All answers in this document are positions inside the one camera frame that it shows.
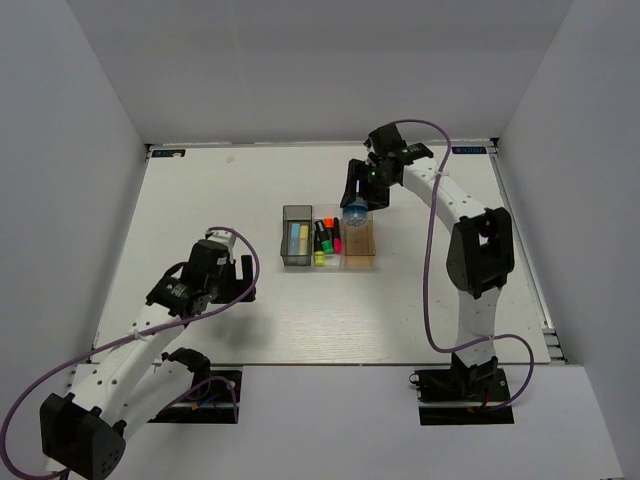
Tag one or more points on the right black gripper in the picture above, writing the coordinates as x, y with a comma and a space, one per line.
375, 200

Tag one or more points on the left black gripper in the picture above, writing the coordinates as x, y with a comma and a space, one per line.
243, 289

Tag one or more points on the blue pin box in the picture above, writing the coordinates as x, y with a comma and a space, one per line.
355, 214

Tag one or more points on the pink highlighter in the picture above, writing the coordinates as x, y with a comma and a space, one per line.
337, 242

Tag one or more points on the green highlighter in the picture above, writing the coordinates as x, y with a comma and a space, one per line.
326, 243

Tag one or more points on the yellow eraser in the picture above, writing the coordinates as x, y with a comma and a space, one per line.
303, 239

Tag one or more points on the blue eraser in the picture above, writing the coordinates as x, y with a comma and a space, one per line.
293, 239

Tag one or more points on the yellow highlighter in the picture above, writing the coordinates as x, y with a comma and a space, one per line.
319, 254

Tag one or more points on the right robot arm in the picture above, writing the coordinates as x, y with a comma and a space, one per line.
480, 255

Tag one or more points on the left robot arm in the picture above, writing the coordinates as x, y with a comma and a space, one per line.
87, 429

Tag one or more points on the clear transparent container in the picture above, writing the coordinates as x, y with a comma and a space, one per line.
320, 211

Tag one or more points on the orange transparent container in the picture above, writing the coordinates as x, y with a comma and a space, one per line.
359, 246

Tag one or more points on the grey transparent container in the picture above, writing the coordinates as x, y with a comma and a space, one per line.
302, 214

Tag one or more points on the right corner label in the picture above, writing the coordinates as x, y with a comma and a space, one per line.
469, 150

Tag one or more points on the corner label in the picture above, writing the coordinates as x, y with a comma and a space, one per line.
469, 150
168, 153

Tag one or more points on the left corner label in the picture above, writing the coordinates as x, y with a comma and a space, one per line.
168, 153

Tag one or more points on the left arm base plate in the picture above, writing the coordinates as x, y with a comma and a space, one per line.
212, 404

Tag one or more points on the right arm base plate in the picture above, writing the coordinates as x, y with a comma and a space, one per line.
440, 403

